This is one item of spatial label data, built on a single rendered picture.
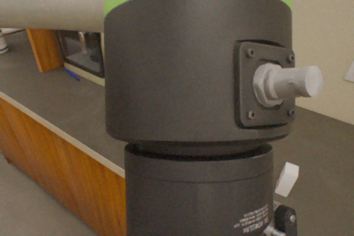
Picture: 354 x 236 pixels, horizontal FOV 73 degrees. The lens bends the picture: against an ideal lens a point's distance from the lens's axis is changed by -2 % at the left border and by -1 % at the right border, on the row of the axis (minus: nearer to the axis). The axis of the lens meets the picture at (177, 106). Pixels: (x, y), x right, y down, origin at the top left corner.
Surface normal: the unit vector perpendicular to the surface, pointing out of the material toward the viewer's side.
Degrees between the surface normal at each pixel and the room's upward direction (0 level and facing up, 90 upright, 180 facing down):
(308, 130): 0
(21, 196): 0
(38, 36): 90
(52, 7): 109
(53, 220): 0
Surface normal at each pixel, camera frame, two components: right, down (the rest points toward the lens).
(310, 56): -0.55, 0.48
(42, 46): 0.83, 0.36
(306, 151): 0.04, -0.80
